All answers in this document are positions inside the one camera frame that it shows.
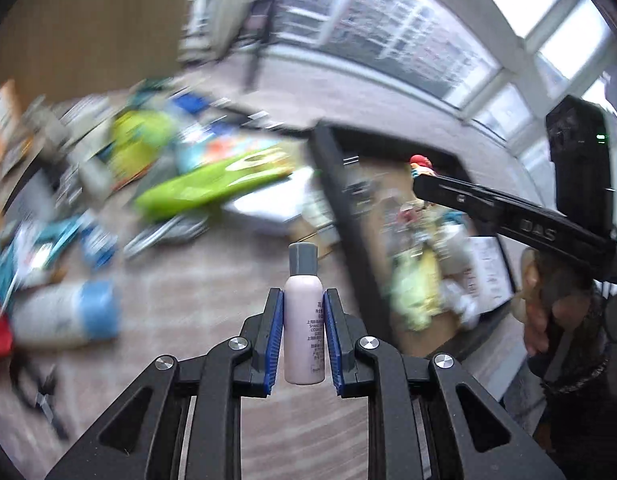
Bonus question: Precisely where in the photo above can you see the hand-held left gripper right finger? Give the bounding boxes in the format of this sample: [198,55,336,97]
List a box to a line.
[323,287,569,480]

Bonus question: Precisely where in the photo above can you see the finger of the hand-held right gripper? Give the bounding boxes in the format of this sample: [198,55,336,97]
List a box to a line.
[412,172,504,236]

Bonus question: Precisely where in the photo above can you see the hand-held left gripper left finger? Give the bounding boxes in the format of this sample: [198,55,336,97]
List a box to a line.
[46,287,284,480]

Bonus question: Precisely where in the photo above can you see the pink bottle grey cap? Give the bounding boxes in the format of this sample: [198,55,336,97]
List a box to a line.
[283,242,325,386]

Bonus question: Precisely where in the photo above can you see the small cartoon toy figure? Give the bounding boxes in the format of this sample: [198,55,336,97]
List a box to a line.
[408,154,436,181]

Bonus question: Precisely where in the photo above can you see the white box red print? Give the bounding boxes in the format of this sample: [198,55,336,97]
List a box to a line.
[463,235,514,313]

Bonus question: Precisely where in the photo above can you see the long yellow packet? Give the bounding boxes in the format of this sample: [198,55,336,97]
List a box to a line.
[393,250,444,331]

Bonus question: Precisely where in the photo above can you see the black box container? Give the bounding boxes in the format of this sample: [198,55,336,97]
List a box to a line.
[308,122,534,361]

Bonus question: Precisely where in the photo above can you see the person's right forearm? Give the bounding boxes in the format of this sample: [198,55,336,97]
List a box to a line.
[528,285,617,480]

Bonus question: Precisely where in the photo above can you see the person's right hand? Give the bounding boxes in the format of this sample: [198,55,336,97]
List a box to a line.
[511,250,596,356]

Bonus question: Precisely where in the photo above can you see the white paper packet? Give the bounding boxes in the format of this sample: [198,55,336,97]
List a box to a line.
[223,170,319,226]

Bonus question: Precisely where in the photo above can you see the metal scissors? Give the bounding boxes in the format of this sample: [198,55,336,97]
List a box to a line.
[123,215,209,261]

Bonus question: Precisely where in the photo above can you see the lime green packet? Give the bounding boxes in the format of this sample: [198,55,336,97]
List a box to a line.
[133,152,296,221]

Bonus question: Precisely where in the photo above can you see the white bottle blue cap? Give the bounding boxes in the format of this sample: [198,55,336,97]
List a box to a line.
[8,280,122,351]

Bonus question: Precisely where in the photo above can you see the orange white tissue pack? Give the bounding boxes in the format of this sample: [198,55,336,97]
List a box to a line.
[0,80,22,161]

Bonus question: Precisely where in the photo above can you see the brown wooden board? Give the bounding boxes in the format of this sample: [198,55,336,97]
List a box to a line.
[0,0,189,111]

